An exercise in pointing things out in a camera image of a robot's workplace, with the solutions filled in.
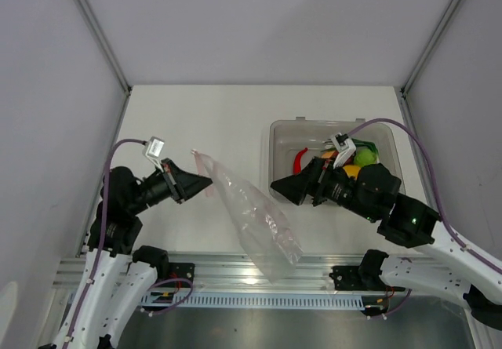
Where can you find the yellow lemon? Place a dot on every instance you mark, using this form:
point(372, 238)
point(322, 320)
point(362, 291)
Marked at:
point(352, 171)

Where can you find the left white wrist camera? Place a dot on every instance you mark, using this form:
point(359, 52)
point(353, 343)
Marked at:
point(152, 150)

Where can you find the right aluminium frame post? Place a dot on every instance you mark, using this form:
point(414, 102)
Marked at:
point(444, 21)

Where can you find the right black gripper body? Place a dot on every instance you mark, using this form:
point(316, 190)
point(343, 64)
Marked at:
point(335, 187)

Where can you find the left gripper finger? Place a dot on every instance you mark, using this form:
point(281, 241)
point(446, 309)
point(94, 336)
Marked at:
point(186, 185)
point(209, 191)

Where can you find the grey translucent plastic bin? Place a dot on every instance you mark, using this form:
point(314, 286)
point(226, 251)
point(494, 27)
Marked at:
point(282, 137)

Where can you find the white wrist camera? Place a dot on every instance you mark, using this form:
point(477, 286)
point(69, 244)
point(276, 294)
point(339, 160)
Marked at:
point(345, 147)
point(152, 150)

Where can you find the clear zip top bag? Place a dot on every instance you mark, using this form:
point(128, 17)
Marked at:
point(263, 231)

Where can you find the red chili pepper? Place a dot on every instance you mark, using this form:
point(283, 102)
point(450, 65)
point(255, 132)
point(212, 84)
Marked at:
point(297, 164)

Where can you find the aluminium frame post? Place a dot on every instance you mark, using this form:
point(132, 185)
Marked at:
point(444, 21)
point(95, 29)

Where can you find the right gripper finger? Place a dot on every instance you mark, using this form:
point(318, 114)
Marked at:
point(296, 188)
point(310, 200)

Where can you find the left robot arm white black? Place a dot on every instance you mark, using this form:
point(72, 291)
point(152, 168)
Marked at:
point(117, 276)

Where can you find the green round vegetable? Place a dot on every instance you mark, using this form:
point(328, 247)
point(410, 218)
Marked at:
point(364, 156)

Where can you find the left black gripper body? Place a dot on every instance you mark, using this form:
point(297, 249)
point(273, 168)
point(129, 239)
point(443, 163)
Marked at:
point(154, 189)

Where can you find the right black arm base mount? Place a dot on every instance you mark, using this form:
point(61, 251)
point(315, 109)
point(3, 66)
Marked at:
point(359, 278)

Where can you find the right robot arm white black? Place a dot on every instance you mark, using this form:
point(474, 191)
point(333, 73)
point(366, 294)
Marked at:
point(464, 280)

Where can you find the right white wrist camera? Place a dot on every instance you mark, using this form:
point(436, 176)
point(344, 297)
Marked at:
point(345, 147)

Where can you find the green onion stalks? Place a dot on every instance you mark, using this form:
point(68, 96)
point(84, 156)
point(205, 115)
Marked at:
point(358, 143)

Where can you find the left aluminium frame post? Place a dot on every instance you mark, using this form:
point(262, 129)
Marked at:
point(95, 29)

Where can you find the aluminium rail beam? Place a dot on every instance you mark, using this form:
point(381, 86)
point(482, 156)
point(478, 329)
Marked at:
point(230, 273)

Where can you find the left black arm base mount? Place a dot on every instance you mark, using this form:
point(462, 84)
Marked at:
point(181, 270)

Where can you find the white slotted cable duct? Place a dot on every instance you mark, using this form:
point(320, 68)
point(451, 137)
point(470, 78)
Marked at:
point(283, 301)

